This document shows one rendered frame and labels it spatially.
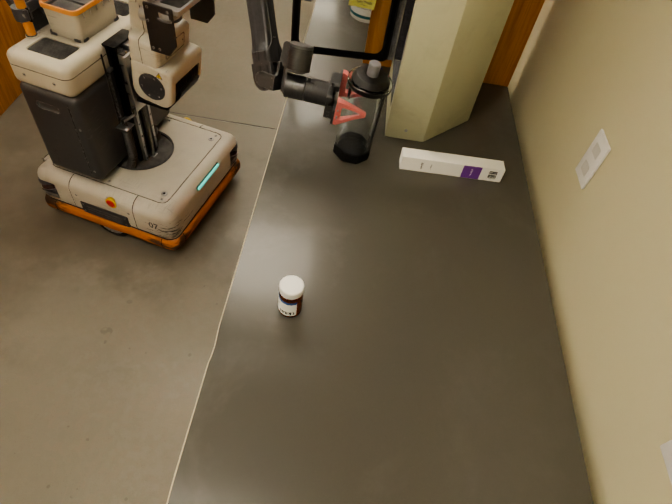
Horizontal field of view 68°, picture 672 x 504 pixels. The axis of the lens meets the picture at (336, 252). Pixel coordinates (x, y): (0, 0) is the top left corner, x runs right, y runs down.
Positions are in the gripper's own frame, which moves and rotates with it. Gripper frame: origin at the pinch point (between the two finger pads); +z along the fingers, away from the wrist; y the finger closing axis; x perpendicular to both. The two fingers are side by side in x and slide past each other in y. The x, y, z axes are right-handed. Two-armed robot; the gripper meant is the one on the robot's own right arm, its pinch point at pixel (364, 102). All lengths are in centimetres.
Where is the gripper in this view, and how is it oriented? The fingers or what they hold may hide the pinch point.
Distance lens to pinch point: 126.5
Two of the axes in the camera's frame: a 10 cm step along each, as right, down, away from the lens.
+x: -1.7, 5.8, 8.0
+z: 9.8, 2.1, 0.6
